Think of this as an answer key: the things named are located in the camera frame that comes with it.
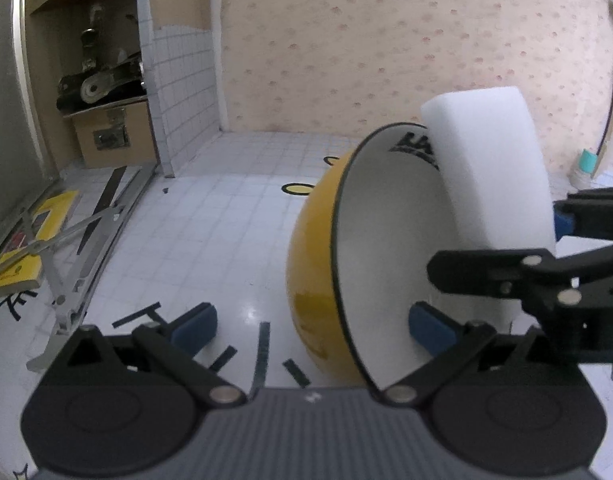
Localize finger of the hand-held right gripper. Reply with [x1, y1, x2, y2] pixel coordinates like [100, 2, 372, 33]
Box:
[427, 242, 613, 313]
[553, 186, 613, 242]

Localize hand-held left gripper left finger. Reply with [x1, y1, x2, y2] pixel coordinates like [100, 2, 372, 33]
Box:
[61, 302, 247, 406]

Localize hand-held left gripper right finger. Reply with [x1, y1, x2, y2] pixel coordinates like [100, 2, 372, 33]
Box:
[385, 301, 582, 406]

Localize yellow bowl with white inside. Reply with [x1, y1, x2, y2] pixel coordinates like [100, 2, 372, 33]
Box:
[286, 122, 467, 396]

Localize white sponge block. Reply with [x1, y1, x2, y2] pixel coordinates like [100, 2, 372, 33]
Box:
[420, 86, 557, 333]

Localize black tape strip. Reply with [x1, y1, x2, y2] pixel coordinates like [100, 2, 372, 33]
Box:
[209, 345, 236, 372]
[282, 358, 312, 388]
[250, 321, 271, 401]

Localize teal cup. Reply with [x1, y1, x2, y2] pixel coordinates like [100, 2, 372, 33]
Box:
[571, 148, 601, 183]

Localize silver folding metal stand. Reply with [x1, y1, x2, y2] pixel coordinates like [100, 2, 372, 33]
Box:
[0, 165, 157, 373]

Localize yellow flat book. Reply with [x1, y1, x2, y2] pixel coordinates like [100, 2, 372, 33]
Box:
[0, 190, 81, 301]

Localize cardboard box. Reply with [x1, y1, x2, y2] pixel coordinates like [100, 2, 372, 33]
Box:
[72, 102, 160, 170]

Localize black mechanical parts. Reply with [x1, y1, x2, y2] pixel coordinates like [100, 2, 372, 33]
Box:
[56, 2, 150, 116]

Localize black cable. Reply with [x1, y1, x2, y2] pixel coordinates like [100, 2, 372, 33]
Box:
[600, 55, 613, 161]

